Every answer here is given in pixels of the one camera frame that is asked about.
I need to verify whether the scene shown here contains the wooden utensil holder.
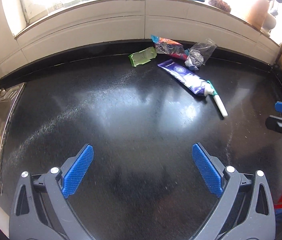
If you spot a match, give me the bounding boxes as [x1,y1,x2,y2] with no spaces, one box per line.
[246,0,271,30]

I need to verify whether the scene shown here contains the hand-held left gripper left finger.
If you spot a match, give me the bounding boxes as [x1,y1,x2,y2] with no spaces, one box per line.
[9,144,99,240]

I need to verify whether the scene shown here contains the green cartoon print carton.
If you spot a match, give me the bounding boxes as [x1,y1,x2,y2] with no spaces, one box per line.
[128,48,157,67]

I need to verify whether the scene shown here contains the small silver wrapper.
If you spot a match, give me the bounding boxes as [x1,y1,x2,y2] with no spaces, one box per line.
[185,52,204,70]

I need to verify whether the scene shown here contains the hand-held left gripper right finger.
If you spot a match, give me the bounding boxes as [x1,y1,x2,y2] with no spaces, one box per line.
[192,142,276,240]

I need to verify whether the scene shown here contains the white stone mortar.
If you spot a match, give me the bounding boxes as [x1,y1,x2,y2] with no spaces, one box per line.
[263,12,277,32]

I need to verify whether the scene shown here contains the white green toothbrush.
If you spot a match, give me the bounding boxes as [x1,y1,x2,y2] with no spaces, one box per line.
[207,80,228,117]

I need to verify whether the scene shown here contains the red and blue snack wrapper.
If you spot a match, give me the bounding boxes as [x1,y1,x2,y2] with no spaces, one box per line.
[151,34,189,59]

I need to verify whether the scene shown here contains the clear plastic bag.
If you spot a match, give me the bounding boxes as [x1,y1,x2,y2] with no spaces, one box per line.
[187,39,218,67]

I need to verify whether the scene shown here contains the purple toothpaste tube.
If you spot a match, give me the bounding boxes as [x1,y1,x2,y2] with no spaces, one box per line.
[157,59,215,97]

